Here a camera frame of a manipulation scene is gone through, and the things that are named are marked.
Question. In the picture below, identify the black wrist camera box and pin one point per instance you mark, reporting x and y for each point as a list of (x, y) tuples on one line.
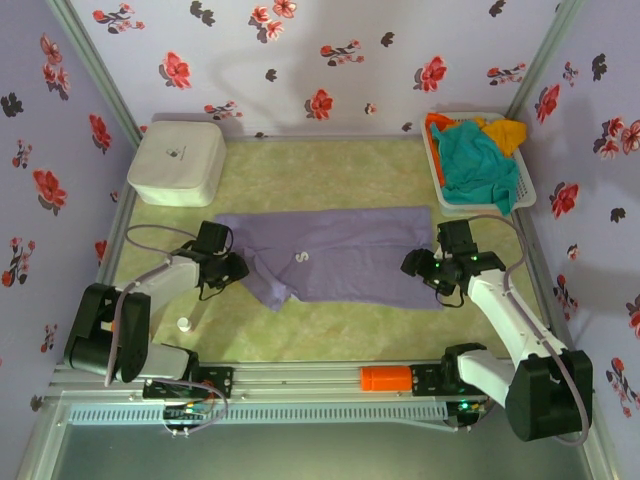
[(215, 235), (455, 235)]

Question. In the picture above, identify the orange t-shirt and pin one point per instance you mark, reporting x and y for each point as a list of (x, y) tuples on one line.
[(437, 120)]

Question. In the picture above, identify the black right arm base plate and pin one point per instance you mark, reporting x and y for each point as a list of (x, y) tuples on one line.
[(425, 380)]

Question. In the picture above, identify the white plastic box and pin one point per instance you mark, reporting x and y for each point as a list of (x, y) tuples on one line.
[(175, 165)]

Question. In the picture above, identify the orange cylinder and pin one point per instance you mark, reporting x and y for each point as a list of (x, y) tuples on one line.
[(385, 379)]

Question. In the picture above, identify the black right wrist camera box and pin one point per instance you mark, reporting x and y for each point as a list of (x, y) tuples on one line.
[(455, 235)]

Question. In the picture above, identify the purple t-shirt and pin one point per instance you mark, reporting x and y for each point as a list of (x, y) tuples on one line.
[(350, 260)]

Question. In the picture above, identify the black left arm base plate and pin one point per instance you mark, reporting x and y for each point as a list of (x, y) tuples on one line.
[(220, 382)]

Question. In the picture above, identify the teal t-shirt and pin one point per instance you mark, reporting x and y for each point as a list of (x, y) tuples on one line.
[(475, 165)]

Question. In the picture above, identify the white perforated plastic basket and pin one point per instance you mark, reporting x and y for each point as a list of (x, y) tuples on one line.
[(525, 187)]

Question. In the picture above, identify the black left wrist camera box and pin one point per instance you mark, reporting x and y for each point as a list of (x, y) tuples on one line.
[(215, 235)]

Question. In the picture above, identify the small white bottle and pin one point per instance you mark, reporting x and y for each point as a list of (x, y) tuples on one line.
[(183, 324)]

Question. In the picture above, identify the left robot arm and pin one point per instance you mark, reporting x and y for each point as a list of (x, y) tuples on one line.
[(165, 277)]

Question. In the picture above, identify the aluminium extrusion frame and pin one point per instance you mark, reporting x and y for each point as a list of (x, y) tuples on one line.
[(300, 382)]

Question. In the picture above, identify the mustard yellow t-shirt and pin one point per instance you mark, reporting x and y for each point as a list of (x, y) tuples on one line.
[(505, 134)]

